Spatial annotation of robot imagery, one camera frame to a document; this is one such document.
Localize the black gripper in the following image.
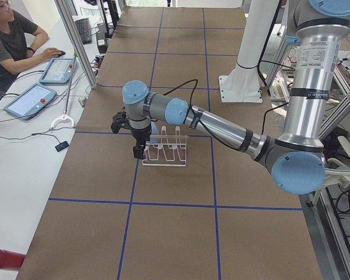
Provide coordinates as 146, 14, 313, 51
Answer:
111, 107, 151, 159

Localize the blue plastic cup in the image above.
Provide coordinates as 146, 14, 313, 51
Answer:
147, 121, 160, 145

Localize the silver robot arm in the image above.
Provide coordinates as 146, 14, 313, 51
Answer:
111, 1, 350, 194

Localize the small black puck device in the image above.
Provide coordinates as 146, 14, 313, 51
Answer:
55, 141, 69, 152

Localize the reacher grabber stick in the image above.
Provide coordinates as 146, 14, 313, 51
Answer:
50, 51, 78, 130

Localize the upper teach pendant tablet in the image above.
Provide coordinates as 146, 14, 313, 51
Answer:
39, 58, 77, 85

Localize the teach pendant tablet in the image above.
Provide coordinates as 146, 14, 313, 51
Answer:
39, 58, 77, 85
3, 83, 56, 120

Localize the lower teach pendant tablet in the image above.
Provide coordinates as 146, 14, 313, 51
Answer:
3, 83, 56, 120

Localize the black keyboard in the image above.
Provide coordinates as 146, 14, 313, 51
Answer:
74, 18, 92, 44

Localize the seated person dark shirt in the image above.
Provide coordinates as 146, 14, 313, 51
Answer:
0, 1, 64, 94

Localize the red cylinder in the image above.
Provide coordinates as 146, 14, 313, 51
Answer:
0, 249, 26, 271

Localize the white wire cup holder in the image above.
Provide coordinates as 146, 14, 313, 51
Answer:
141, 125, 188, 167

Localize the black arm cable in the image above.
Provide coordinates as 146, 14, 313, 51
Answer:
162, 78, 222, 141

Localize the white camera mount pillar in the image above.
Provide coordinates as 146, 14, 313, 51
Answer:
219, 0, 281, 103

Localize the aluminium frame post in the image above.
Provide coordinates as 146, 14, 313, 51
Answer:
54, 0, 97, 89

